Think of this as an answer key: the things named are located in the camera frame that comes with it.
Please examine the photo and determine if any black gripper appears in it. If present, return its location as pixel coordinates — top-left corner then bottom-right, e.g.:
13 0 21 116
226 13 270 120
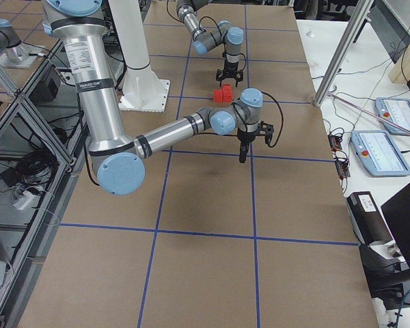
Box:
237 129 256 163
216 60 243 86

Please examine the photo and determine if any black monitor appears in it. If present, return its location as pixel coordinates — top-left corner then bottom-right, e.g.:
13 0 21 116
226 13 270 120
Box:
381 183 410 266

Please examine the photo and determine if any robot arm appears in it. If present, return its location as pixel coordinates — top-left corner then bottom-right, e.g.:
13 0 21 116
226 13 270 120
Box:
42 1 264 195
176 0 244 87

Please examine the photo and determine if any red block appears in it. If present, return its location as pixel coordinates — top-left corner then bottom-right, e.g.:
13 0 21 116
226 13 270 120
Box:
221 84 233 94
213 89 223 103
221 92 233 103

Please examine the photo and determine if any blue teach pendant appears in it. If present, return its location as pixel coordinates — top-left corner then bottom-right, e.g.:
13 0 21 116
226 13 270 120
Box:
351 131 410 177
375 98 410 131

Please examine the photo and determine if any black box with label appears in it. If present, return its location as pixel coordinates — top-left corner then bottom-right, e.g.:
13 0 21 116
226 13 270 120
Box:
346 191 393 245

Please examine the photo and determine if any far blue teach pendant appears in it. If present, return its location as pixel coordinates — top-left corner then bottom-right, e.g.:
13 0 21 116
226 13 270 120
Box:
375 98 410 131

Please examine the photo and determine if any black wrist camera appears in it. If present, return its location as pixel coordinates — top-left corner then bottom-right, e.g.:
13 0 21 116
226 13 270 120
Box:
255 121 274 147

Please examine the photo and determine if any aluminium frame post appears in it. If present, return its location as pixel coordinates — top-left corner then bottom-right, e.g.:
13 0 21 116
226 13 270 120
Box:
313 0 374 107

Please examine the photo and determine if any aluminium side frame rail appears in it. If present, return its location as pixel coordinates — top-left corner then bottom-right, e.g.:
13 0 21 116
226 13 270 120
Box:
0 41 84 327

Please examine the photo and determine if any small circuit board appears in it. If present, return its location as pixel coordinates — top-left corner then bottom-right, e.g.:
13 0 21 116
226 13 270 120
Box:
328 134 342 151

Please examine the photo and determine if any near blue teach pendant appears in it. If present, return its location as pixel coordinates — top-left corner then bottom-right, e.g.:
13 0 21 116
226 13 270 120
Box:
351 131 410 177

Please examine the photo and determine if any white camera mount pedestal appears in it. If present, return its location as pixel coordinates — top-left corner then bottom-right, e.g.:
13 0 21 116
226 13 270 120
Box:
109 0 170 113

